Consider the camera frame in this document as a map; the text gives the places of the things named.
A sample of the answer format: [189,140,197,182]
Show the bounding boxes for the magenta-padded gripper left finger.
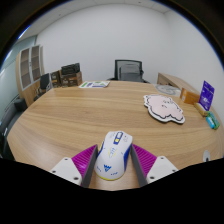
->
[49,143,100,189]

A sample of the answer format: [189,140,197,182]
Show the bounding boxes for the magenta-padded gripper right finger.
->
[130,143,179,188]

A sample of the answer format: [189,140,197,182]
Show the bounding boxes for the white computer mouse blue accents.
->
[94,130,134,182]

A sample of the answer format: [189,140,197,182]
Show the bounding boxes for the pink sheep-shaped mouse pad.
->
[143,93,186,125]

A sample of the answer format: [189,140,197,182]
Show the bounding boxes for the blue small box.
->
[205,114,216,130]

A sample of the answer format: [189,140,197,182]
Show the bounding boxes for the tan flat box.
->
[193,101,210,118]

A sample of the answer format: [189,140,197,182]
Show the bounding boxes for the black sofa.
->
[0,98,28,158]

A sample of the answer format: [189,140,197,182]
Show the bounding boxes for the orange cardboard box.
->
[179,87,201,105]

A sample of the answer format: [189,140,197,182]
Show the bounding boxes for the purple upright package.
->
[198,80,215,112]

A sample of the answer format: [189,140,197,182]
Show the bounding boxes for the white printed leaflet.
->
[78,80,111,89]

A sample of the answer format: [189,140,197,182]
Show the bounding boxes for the brown cardboard box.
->
[59,70,83,88]

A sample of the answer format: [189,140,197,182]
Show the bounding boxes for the wooden side desk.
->
[156,72,201,96]

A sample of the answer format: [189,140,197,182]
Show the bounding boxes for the black chair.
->
[34,73,53,98]

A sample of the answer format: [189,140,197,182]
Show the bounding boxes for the small dark box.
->
[49,70,62,88]

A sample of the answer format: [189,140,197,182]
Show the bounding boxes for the grey mesh office chair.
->
[107,59,150,84]

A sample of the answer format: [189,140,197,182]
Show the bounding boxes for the black cardboard box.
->
[60,62,81,76]

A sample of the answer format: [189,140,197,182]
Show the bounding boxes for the wooden shelf cabinet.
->
[15,44,46,108]

